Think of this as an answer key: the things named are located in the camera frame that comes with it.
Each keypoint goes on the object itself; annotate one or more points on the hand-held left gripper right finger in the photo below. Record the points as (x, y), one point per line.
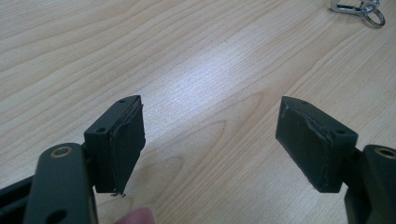
(311, 146)

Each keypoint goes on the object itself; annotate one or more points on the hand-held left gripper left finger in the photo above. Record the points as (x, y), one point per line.
(118, 146)

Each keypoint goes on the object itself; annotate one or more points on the silver metal keyring clasp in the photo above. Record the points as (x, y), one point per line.
(361, 9)

